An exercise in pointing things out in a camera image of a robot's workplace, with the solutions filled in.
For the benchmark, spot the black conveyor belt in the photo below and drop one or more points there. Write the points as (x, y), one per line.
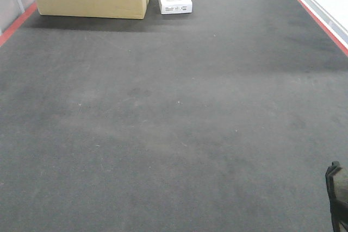
(224, 119)

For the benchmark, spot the grey brake pad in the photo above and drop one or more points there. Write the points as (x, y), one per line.
(336, 186)

